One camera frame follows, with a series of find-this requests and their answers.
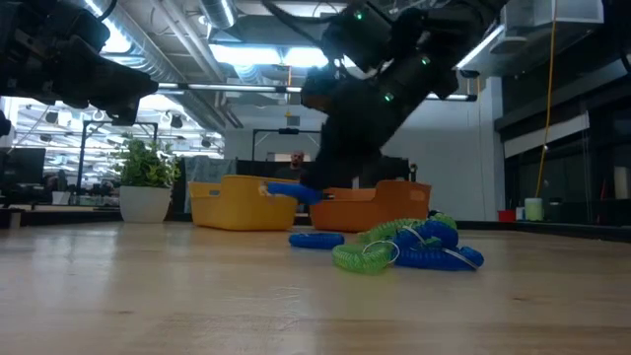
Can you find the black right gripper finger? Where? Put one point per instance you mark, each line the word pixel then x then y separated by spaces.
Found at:
pixel 350 175
pixel 326 175

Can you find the green artificial plant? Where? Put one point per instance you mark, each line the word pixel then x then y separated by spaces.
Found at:
pixel 145 167

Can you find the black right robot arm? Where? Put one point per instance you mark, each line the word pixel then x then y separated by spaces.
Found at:
pixel 443 49

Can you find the white ceiling air unit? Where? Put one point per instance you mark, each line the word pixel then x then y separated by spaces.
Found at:
pixel 552 15

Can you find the red container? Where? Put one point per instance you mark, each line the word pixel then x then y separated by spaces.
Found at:
pixel 507 216

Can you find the orange plastic bin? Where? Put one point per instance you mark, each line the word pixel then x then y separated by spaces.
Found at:
pixel 374 212

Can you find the silver flexible air duct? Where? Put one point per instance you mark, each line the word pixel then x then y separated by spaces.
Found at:
pixel 219 12

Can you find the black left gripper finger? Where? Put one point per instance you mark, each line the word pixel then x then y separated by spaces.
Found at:
pixel 128 89

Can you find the long ceiling light bar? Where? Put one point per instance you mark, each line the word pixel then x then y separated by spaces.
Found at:
pixel 231 88

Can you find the grey ribbed ceiling duct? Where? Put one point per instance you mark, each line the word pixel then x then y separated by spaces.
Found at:
pixel 153 59

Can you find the bright ceiling light panel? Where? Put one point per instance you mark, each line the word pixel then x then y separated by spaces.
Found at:
pixel 246 55

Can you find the black metal frame stand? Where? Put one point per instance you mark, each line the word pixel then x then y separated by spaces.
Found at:
pixel 288 131

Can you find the white plant pot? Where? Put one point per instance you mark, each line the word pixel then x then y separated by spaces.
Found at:
pixel 145 204

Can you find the pale green cup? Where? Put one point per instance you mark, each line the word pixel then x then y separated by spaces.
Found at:
pixel 533 209

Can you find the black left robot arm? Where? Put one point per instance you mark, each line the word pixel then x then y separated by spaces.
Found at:
pixel 44 20

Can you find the person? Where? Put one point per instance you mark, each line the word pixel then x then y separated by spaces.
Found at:
pixel 297 160

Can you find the black computer monitor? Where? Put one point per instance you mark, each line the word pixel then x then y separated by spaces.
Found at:
pixel 22 165

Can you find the yellow plastic bin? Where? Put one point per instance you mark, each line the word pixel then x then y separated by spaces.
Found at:
pixel 236 207

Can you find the grey cloth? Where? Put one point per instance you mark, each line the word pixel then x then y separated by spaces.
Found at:
pixel 207 170

